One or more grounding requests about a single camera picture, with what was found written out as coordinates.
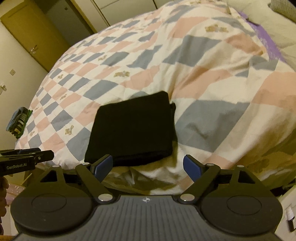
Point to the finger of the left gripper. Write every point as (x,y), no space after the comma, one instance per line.
(19,151)
(41,156)

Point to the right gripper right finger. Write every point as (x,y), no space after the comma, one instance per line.
(202,176)

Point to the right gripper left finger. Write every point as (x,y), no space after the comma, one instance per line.
(92,176)

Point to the black garment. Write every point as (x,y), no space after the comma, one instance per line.
(134,132)

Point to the stack of folded clothes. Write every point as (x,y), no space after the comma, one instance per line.
(19,119)

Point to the person's left hand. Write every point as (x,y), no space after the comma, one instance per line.
(4,187)

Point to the checkered pink grey quilt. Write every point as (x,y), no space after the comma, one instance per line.
(234,105)

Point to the wooden door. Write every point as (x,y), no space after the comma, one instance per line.
(31,28)

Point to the purple pillow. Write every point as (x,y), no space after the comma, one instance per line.
(272,50)

